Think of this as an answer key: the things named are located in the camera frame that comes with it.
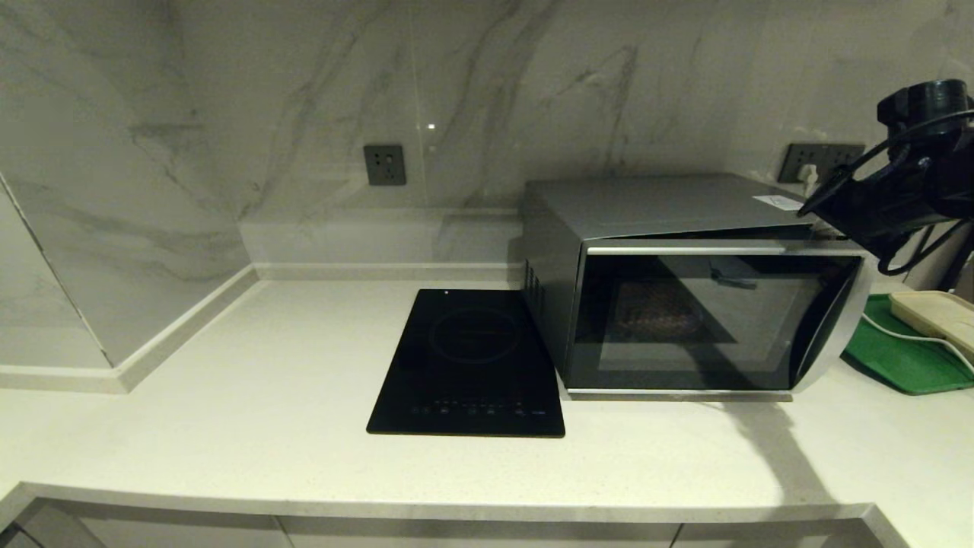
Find silver Panasonic microwave oven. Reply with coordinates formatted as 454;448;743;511
521;174;876;402

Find green plastic tray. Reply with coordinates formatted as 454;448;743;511
842;295;974;395

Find black induction cooktop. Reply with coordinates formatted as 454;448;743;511
366;289;565;438

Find angled cabinet corner panel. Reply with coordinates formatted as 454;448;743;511
11;504;103;548

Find grey double wall socket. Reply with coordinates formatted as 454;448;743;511
778;144;866;185

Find dark door frame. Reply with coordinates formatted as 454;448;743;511
906;225;974;294

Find white power cable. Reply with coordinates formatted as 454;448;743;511
860;311;974;375

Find grey single wall socket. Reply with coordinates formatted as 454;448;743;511
363;145;406;187

